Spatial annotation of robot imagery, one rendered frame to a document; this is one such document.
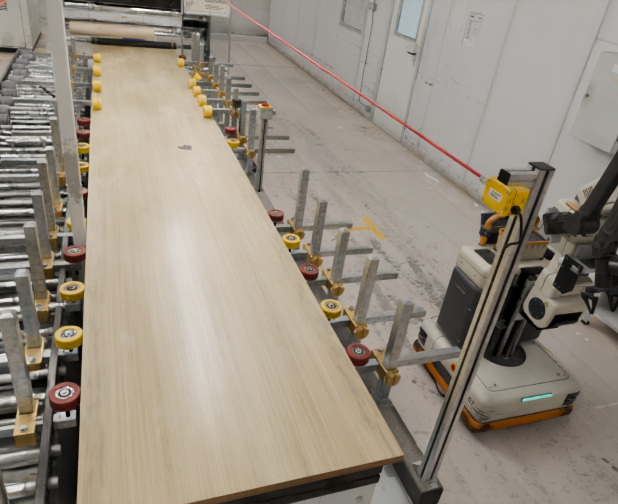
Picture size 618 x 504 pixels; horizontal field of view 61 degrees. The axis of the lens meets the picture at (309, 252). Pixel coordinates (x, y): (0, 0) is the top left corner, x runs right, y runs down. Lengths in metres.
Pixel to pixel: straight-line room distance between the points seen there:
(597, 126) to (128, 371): 3.57
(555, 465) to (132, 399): 2.12
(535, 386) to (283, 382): 1.63
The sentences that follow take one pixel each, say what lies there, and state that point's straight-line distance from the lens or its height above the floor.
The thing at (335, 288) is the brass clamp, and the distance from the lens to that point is 2.10.
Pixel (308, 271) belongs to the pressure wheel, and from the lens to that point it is 2.09.
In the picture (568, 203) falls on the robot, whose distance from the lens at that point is 2.44.
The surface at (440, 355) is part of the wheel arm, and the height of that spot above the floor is 0.84.
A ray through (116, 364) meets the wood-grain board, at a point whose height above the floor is 0.90.
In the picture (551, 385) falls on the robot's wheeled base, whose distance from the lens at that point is 2.98.
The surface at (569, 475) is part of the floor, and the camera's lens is 3.00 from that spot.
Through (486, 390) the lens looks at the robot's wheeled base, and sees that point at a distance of 2.76.
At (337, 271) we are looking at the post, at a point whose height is 0.92.
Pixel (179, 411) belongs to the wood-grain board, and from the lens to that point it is 1.52.
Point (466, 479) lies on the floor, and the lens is 2.73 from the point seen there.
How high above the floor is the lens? 2.03
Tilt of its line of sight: 30 degrees down
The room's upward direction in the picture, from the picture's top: 8 degrees clockwise
